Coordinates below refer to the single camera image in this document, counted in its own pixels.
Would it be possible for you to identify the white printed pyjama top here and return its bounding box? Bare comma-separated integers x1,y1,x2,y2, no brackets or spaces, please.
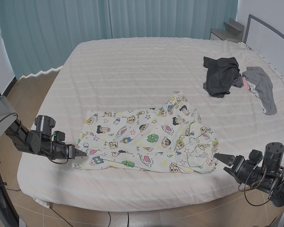
72,90,219,174

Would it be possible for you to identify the black garment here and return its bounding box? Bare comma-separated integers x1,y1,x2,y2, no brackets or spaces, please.
203,56,241,98

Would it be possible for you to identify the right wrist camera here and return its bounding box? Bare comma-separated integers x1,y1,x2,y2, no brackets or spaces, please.
248,150,263,163

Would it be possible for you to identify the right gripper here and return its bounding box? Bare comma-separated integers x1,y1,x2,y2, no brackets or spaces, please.
213,152,266,187

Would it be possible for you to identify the bed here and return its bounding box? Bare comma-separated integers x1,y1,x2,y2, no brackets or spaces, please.
17,14,284,213

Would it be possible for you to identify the grey bedside table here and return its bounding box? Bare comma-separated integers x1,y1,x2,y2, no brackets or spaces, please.
211,18,245,42

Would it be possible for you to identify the blue-green curtain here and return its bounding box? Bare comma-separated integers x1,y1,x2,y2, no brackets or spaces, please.
0,0,112,79
108,0,239,40

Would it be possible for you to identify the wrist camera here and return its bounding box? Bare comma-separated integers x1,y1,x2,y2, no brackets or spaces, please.
53,131,66,143
248,150,263,163

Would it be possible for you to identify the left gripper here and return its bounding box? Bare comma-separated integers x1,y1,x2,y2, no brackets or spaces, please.
51,143,77,161

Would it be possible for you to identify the dark grey garment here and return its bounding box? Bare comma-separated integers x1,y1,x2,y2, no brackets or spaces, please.
232,73,243,88

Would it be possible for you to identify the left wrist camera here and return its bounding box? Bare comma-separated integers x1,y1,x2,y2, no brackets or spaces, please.
53,131,66,143

